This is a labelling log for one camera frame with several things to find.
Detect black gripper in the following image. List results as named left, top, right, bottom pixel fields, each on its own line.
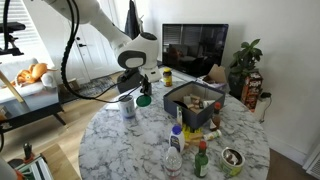
left=139, top=73, right=154, bottom=98

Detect green round lid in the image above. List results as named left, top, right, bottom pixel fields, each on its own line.
left=135, top=94, right=153, bottom=108

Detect silver tin can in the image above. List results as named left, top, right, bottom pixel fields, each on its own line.
left=117, top=94, right=138, bottom=120

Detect dark grey chair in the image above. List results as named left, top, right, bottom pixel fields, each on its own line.
left=116, top=68, right=145, bottom=95

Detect yellow label vitamin bottle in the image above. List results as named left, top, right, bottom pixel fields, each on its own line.
left=162, top=67, right=174, bottom=88

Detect thin green white tube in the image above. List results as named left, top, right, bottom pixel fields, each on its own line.
left=175, top=105, right=184, bottom=127

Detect tan wooden blocks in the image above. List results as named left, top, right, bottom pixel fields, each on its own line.
left=183, top=94, right=203, bottom=114
left=184, top=133, right=205, bottom=148

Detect dark blue open box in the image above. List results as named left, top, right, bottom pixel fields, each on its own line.
left=162, top=80, right=227, bottom=131

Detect grey patterned rug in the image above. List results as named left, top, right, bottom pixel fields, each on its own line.
left=59, top=75, right=118, bottom=104

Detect white bottle blue cap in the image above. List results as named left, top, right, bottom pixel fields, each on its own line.
left=168, top=124, right=186, bottom=154

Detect yellow plastic item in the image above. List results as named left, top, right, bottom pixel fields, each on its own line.
left=181, top=124, right=203, bottom=141

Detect black flat screen television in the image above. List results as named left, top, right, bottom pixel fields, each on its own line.
left=161, top=23, right=230, bottom=78

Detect white panel door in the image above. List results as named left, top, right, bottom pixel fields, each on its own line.
left=71, top=0, right=126, bottom=81

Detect open brown cardboard box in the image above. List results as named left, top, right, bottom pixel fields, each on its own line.
left=196, top=63, right=228, bottom=89

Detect dark hanging coat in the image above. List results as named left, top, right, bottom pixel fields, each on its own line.
left=123, top=0, right=145, bottom=41

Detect red cap hot sauce bottle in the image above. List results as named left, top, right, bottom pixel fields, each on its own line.
left=209, top=101, right=223, bottom=132

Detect small brown cardboard box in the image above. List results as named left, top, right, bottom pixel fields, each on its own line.
left=59, top=78, right=81, bottom=94

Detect clear plastic water bottle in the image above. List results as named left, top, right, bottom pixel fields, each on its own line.
left=163, top=146, right=183, bottom=180

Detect small white bottle green cap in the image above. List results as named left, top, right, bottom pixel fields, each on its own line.
left=203, top=129, right=223, bottom=142

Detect green bottle red cap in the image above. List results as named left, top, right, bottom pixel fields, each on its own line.
left=194, top=140, right=210, bottom=179

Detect green potted plant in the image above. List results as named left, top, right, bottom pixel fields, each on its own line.
left=228, top=38, right=264, bottom=99

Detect orange Jenga box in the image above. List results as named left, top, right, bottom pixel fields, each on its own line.
left=240, top=71, right=264, bottom=113

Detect light wooden side table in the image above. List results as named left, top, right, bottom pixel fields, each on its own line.
left=39, top=143, right=82, bottom=180

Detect dark low bench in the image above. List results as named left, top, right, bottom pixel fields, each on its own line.
left=0, top=89, right=67, bottom=135

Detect orange stuffed toy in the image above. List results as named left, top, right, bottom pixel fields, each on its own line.
left=14, top=62, right=58, bottom=88

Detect black and red clamp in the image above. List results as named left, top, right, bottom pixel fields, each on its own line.
left=22, top=142, right=34, bottom=164

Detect light grey sofa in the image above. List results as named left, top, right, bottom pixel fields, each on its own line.
left=0, top=58, right=59, bottom=104

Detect green white striped object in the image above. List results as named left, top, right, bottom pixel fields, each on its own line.
left=13, top=154, right=54, bottom=180

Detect wooden tripod leg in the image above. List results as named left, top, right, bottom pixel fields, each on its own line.
left=0, top=69, right=24, bottom=103

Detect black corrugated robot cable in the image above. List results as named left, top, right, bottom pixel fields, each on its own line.
left=59, top=0, right=145, bottom=104

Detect black camera stand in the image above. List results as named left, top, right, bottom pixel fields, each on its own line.
left=0, top=21, right=27, bottom=57

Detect white wall vent grille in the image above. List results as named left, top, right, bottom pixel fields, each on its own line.
left=302, top=143, right=320, bottom=180

